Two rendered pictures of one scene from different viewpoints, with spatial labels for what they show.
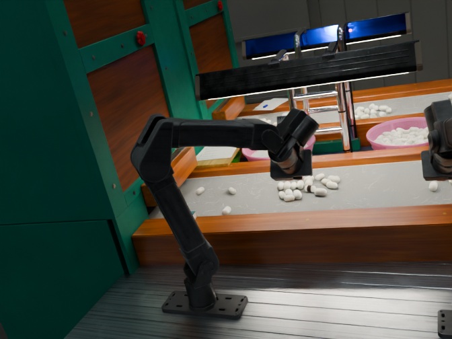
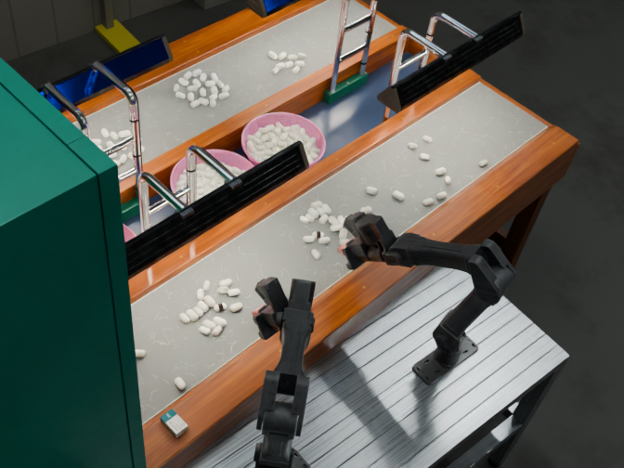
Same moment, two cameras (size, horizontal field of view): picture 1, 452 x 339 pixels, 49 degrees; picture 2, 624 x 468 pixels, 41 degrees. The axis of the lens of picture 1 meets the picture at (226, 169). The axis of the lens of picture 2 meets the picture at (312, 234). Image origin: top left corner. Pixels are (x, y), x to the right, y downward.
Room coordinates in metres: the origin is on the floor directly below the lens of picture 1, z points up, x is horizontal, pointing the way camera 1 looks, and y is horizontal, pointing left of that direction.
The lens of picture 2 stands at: (0.70, 0.95, 2.57)
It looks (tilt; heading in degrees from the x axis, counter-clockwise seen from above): 49 degrees down; 288
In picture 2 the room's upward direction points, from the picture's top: 9 degrees clockwise
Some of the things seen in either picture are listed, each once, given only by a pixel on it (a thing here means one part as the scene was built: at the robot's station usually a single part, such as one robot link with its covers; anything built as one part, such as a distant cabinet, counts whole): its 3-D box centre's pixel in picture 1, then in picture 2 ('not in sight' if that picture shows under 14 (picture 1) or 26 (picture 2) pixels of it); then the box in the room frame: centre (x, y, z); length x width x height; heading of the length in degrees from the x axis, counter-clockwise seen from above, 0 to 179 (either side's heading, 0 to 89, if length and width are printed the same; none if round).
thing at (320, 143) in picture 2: not in sight; (282, 150); (1.42, -0.88, 0.72); 0.27 x 0.27 x 0.10
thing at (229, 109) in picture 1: (229, 109); not in sight; (2.09, -0.07, 0.83); 0.30 x 0.06 x 0.07; 159
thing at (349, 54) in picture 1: (300, 70); (207, 205); (1.35, -0.26, 1.08); 0.62 x 0.08 x 0.07; 69
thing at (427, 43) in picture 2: not in sight; (425, 88); (1.08, -1.20, 0.90); 0.20 x 0.19 x 0.45; 69
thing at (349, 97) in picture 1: (327, 87); (97, 149); (1.80, -0.44, 0.90); 0.20 x 0.19 x 0.45; 69
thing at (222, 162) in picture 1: (221, 148); not in sight; (1.75, 0.00, 0.77); 0.33 x 0.15 x 0.01; 159
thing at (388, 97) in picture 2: not in sight; (457, 56); (1.01, -1.17, 1.08); 0.62 x 0.08 x 0.07; 69
